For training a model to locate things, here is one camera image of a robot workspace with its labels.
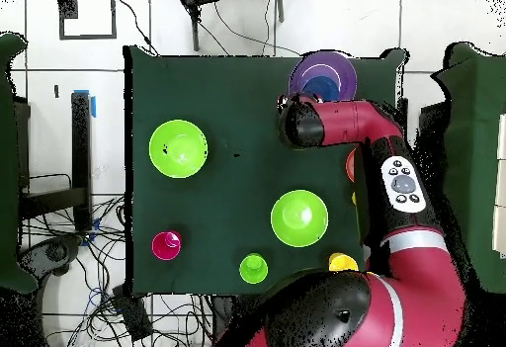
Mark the yellow orange cup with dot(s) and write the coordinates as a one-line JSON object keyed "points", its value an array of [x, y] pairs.
{"points": [[342, 262]]}

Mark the green cup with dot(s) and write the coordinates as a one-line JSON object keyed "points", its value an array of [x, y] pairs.
{"points": [[253, 268]]}

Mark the green cloth side table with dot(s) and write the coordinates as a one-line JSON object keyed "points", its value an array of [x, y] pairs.
{"points": [[8, 165], [474, 165]]}

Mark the red cup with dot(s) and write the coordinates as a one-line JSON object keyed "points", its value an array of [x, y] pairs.
{"points": [[167, 245]]}

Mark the black floor box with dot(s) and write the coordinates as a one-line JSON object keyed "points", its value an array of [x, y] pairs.
{"points": [[132, 313]]}

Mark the black camera stand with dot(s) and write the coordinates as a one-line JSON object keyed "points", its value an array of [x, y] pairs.
{"points": [[194, 26]]}

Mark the purple bowl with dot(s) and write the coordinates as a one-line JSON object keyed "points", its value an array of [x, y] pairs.
{"points": [[344, 72]]}

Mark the dark green table cloth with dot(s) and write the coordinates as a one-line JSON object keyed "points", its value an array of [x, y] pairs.
{"points": [[237, 125]]}

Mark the grey square floor frame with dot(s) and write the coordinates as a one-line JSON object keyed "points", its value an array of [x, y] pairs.
{"points": [[67, 7]]}

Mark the small dark blue bowl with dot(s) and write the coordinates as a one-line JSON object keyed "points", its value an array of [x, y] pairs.
{"points": [[322, 88]]}

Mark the white boxes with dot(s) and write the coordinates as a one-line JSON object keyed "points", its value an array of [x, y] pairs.
{"points": [[501, 204]]}

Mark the black bench with blue tape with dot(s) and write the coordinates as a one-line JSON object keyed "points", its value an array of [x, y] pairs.
{"points": [[81, 145]]}

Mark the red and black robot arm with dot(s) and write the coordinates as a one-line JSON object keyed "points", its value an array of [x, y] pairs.
{"points": [[419, 283]]}

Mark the orange bowl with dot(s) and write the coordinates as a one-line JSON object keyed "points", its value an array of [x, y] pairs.
{"points": [[350, 165]]}

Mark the green bowl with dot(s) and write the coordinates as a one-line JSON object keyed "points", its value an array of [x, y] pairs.
{"points": [[178, 149], [299, 218]]}

